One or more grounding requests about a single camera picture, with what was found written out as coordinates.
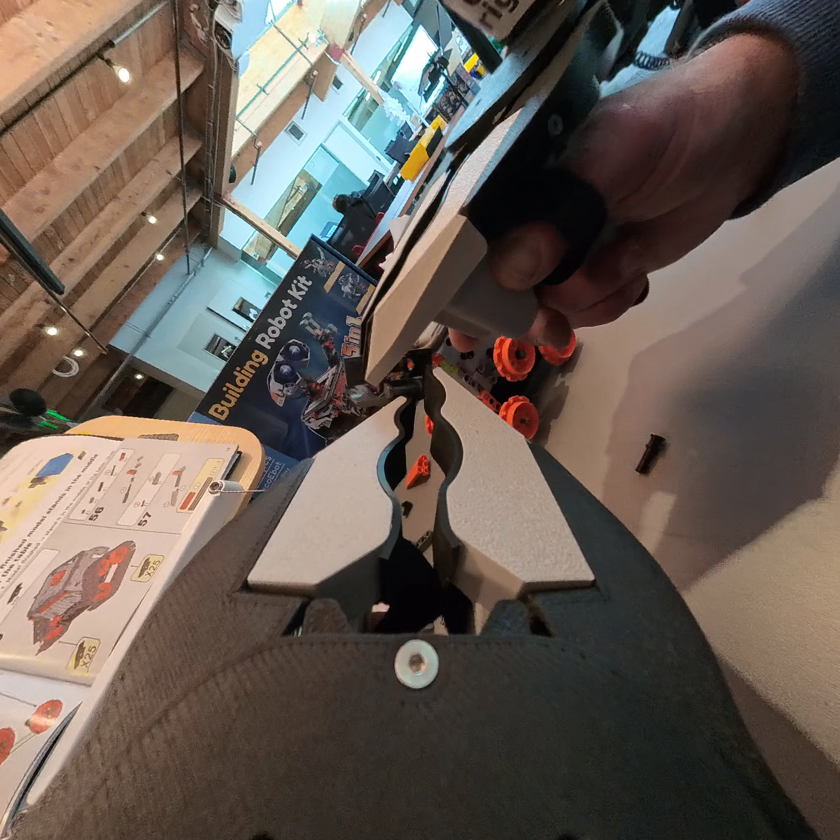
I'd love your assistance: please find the person's right hand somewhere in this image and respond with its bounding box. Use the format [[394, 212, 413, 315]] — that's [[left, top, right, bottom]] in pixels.
[[447, 33, 802, 353]]

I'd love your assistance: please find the printed instruction manual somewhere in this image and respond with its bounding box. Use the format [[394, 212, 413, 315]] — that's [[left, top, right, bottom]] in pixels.
[[0, 434, 244, 815]]

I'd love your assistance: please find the blue robot kit box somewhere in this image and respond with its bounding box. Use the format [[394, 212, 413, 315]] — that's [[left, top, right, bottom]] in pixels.
[[191, 234, 434, 460]]

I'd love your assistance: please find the person's right forearm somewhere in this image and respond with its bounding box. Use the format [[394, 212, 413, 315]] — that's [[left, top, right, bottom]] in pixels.
[[696, 0, 840, 217]]

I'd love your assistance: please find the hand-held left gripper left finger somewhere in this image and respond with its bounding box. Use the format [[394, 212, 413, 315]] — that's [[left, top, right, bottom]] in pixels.
[[246, 394, 414, 605]]

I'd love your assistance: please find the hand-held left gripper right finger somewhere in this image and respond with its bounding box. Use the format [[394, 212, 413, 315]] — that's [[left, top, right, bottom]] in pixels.
[[423, 371, 598, 618]]

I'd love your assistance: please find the wooden book stand white base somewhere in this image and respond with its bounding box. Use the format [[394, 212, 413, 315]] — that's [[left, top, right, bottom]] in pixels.
[[66, 414, 270, 493]]

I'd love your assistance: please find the black grey toy robot vehicle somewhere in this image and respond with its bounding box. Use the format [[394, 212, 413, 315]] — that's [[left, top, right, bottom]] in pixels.
[[335, 315, 578, 441]]

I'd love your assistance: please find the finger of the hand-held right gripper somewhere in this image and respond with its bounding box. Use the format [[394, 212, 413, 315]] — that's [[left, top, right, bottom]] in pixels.
[[364, 214, 542, 385]]

